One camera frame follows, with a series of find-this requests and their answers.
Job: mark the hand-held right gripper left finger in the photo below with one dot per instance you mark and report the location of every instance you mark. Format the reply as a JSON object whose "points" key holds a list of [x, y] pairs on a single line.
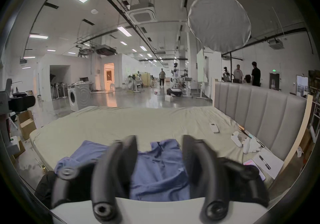
{"points": [[107, 173]]}

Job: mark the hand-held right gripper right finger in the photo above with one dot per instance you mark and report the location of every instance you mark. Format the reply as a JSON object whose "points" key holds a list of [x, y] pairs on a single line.
{"points": [[200, 168]]}

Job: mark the blue shirt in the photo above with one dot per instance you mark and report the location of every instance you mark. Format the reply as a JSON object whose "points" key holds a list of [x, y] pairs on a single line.
{"points": [[157, 170]]}

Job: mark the white remote control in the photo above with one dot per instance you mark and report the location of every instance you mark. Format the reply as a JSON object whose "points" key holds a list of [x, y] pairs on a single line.
{"points": [[214, 127]]}

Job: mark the phone with pink screen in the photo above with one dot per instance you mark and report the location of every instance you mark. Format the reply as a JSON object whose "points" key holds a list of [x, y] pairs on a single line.
{"points": [[251, 163]]}

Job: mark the bed with beige sheet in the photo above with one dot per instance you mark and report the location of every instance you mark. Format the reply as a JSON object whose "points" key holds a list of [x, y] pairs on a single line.
{"points": [[125, 123]]}

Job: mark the white crumpled cloth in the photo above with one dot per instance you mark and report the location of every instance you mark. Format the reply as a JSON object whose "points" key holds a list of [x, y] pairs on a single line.
{"points": [[247, 142]]}

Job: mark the person's legs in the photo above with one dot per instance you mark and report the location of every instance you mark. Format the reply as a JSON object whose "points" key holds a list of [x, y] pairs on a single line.
{"points": [[45, 188]]}

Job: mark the black pen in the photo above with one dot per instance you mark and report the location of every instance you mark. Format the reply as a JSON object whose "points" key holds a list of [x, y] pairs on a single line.
{"points": [[264, 161]]}

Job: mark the white paper sheet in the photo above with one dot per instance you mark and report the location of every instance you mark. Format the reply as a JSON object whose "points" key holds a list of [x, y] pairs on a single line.
{"points": [[273, 165]]}

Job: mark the grey padded headboard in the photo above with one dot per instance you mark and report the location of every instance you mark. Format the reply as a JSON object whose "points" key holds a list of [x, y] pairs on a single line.
{"points": [[260, 115]]}

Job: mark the white desk with equipment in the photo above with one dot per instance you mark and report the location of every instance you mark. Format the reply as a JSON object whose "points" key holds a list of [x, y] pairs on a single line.
{"points": [[197, 88]]}

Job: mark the white washing machine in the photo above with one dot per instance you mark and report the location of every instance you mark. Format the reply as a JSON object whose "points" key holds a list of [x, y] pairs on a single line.
{"points": [[78, 98]]}

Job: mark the open brown carton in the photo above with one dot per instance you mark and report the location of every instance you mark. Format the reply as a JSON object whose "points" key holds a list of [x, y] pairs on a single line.
{"points": [[26, 125]]}

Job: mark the group of people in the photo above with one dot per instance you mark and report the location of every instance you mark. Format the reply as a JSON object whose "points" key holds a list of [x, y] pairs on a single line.
{"points": [[255, 75]]}

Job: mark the black device on stand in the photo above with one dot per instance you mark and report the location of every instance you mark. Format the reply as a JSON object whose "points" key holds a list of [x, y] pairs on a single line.
{"points": [[20, 102]]}

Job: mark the round white light diffuser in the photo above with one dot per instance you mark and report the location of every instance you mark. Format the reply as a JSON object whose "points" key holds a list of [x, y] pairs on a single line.
{"points": [[220, 22]]}

